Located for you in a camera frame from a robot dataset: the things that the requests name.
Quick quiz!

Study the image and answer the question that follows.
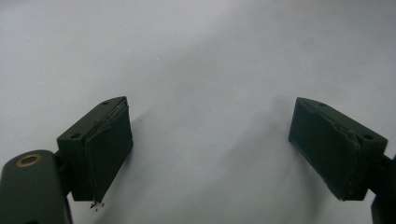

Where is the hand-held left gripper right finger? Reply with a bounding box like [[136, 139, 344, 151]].
[[288, 96, 389, 202]]

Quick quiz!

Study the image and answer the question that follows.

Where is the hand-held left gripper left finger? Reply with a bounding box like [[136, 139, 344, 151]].
[[56, 95, 134, 209]]

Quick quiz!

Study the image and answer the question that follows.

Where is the white table mat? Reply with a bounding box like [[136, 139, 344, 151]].
[[0, 0, 396, 224]]

